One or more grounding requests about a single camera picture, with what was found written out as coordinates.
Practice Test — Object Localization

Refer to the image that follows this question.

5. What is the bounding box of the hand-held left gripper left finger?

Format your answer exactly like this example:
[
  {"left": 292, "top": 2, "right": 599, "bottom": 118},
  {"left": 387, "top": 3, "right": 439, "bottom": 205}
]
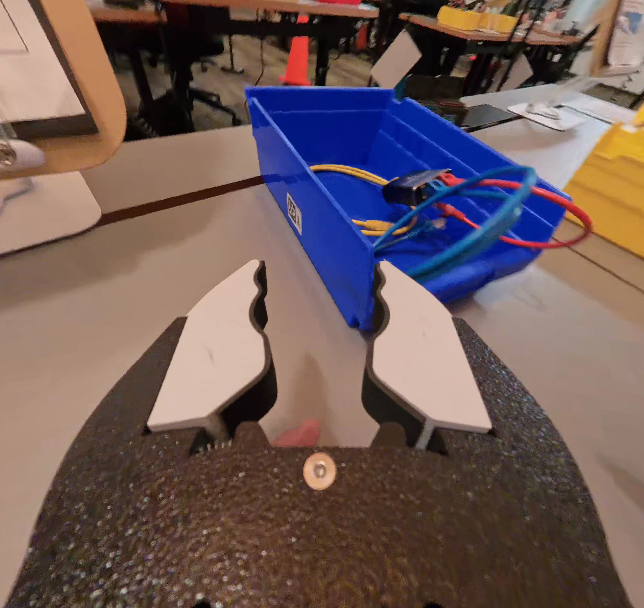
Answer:
[{"left": 146, "top": 259, "right": 278, "bottom": 435}]

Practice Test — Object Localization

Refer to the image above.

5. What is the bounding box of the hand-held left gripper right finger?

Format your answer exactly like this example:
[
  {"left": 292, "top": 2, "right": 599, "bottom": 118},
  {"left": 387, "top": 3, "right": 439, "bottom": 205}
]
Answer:
[{"left": 361, "top": 260, "right": 494, "bottom": 435}]

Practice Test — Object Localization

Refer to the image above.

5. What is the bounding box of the blue plastic bin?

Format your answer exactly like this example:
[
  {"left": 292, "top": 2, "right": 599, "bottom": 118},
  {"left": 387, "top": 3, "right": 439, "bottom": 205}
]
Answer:
[{"left": 245, "top": 85, "right": 572, "bottom": 334}]

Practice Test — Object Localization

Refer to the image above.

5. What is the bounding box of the small black device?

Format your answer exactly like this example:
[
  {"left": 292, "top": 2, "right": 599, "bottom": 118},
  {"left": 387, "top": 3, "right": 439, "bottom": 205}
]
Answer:
[{"left": 382, "top": 169, "right": 452, "bottom": 205}]

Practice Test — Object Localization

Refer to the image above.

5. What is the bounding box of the black flat pad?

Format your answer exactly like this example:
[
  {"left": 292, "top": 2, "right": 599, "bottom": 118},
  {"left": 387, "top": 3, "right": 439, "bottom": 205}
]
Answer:
[{"left": 460, "top": 104, "right": 526, "bottom": 131}]

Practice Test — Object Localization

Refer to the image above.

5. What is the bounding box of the yellow plastic bin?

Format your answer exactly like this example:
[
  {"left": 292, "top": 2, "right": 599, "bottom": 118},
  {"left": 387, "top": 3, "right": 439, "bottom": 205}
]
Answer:
[{"left": 562, "top": 115, "right": 644, "bottom": 259}]

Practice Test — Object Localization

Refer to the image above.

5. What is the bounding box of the wooden document stand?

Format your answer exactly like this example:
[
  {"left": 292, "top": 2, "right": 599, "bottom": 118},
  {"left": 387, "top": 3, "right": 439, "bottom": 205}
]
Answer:
[
  {"left": 0, "top": 0, "right": 126, "bottom": 257},
  {"left": 508, "top": 0, "right": 644, "bottom": 131}
]

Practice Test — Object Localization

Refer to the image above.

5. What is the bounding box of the orange traffic cone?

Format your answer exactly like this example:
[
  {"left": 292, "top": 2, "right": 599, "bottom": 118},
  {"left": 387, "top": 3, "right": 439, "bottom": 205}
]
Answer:
[{"left": 279, "top": 14, "right": 313, "bottom": 87}]

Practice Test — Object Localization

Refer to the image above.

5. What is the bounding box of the wooden work table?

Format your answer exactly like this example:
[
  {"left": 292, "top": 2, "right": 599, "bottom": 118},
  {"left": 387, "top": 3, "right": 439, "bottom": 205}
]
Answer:
[
  {"left": 400, "top": 12, "right": 584, "bottom": 97},
  {"left": 91, "top": 0, "right": 379, "bottom": 131}
]

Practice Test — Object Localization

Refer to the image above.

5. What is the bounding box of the laminated illustrated sheet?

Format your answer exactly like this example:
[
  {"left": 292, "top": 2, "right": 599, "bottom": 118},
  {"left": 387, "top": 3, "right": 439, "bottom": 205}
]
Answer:
[{"left": 0, "top": 0, "right": 87, "bottom": 126}]

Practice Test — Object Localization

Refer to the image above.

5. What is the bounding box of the blue cable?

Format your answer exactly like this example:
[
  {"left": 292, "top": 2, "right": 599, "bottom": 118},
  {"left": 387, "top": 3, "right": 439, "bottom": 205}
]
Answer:
[{"left": 372, "top": 165, "right": 538, "bottom": 282}]

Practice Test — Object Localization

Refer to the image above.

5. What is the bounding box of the yellow cable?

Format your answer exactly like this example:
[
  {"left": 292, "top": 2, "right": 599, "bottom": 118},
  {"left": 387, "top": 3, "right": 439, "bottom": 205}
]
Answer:
[{"left": 309, "top": 164, "right": 418, "bottom": 236}]

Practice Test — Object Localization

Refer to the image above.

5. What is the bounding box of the red cable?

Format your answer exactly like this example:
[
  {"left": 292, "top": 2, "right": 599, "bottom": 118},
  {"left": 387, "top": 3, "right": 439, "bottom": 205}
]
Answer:
[{"left": 435, "top": 173, "right": 593, "bottom": 251}]

